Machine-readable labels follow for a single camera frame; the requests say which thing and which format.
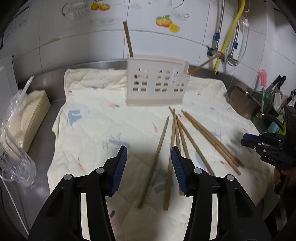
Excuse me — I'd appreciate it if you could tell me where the yellow gas hose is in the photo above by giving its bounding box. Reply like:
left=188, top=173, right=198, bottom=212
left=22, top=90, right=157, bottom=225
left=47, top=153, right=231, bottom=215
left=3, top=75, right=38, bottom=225
left=213, top=0, right=246, bottom=75

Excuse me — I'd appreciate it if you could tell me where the wooden chopstick nine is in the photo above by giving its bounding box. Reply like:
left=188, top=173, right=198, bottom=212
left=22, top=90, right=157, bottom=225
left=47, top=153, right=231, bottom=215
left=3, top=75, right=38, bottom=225
left=123, top=21, right=133, bottom=58

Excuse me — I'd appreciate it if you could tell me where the metal bowl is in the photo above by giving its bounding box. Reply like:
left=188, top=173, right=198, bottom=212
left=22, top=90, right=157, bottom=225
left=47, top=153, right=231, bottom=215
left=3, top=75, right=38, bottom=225
left=229, top=85, right=261, bottom=120

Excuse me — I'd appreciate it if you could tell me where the right hand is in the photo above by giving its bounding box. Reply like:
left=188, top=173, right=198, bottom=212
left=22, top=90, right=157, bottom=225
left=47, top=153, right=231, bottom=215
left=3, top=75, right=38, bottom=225
left=273, top=168, right=296, bottom=185

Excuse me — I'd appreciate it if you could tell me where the wooden chopstick one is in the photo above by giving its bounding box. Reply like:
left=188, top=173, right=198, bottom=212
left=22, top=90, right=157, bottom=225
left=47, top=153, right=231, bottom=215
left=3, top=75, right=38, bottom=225
left=189, top=54, right=221, bottom=75

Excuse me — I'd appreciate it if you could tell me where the beige tissue pack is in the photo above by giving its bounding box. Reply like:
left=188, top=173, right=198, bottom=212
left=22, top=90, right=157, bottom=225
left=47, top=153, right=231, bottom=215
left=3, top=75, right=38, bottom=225
left=4, top=90, right=51, bottom=152

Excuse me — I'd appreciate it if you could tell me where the black handled knife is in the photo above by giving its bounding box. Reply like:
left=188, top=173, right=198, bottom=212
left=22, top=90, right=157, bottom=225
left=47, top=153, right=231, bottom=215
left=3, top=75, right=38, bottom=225
left=267, top=75, right=287, bottom=93

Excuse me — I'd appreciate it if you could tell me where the braided steel hose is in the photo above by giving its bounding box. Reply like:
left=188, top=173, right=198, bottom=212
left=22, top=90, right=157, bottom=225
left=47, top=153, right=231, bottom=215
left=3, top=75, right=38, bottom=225
left=214, top=0, right=226, bottom=50

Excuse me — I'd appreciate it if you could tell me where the pink bottle brush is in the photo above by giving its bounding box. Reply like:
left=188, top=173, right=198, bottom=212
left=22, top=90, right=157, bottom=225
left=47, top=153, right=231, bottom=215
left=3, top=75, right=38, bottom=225
left=258, top=69, right=267, bottom=88

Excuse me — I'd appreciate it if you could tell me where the metal water valve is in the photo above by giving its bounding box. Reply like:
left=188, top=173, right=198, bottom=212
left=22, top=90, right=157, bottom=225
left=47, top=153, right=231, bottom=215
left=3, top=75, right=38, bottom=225
left=206, top=45, right=225, bottom=62

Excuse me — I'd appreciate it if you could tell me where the wooden chopstick five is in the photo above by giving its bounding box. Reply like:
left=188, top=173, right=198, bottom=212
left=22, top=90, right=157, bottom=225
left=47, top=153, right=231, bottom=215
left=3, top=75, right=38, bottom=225
left=169, top=107, right=215, bottom=176

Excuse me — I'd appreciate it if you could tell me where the wooden chopstick six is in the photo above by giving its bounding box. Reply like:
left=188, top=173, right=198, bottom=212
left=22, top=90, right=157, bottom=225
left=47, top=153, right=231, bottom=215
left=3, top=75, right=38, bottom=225
left=184, top=111, right=241, bottom=176

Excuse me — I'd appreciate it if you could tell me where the clear glass mug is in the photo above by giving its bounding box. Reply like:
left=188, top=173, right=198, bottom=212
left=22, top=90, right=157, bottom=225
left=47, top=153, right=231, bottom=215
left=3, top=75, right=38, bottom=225
left=1, top=122, right=37, bottom=187

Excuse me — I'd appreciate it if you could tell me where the wooden chopstick seven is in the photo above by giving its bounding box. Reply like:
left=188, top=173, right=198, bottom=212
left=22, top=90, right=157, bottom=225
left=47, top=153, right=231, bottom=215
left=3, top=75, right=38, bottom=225
left=181, top=110, right=240, bottom=168

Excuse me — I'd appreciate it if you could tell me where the wooden chopstick eight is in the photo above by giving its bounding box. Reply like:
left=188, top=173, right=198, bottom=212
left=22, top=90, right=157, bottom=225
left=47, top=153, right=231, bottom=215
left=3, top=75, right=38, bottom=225
left=184, top=111, right=245, bottom=168

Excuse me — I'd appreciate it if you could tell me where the wooden chopstick two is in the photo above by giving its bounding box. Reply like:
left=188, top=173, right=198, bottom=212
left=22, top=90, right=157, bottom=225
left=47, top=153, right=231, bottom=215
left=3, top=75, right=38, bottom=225
left=163, top=110, right=175, bottom=211

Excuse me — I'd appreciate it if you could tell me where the wooden chopstick three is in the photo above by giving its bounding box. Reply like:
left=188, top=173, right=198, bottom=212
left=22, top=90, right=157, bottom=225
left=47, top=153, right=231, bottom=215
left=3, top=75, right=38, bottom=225
left=172, top=108, right=185, bottom=196

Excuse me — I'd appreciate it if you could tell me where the wooden chopstick four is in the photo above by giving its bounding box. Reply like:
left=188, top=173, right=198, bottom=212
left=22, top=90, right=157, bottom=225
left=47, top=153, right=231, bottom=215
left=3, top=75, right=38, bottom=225
left=176, top=116, right=190, bottom=159

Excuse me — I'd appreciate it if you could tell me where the white quilted patterned mat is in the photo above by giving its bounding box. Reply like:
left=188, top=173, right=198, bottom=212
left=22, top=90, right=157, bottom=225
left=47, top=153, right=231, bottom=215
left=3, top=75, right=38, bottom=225
left=48, top=69, right=273, bottom=240

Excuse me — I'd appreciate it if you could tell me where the beige plastic utensil holder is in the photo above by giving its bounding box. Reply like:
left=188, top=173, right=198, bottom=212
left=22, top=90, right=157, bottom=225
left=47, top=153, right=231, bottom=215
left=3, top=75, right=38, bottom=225
left=126, top=55, right=191, bottom=106

